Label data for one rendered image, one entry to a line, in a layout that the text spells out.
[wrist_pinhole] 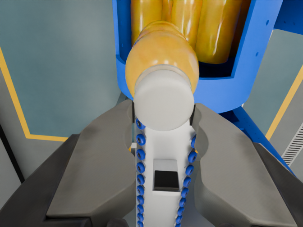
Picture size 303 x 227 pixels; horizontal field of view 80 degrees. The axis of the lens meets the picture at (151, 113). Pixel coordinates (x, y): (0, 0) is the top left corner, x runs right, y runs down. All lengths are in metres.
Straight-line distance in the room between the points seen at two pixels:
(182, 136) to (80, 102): 1.29
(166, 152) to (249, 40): 0.58
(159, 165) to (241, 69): 0.56
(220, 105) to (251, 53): 0.09
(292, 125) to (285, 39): 0.87
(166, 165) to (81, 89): 1.21
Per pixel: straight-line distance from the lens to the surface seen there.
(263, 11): 0.30
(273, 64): 1.80
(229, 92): 0.31
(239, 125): 1.19
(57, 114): 2.02
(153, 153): 0.78
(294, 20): 0.66
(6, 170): 2.60
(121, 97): 1.57
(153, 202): 1.04
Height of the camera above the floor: 1.49
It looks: 58 degrees down
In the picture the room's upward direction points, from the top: 176 degrees counter-clockwise
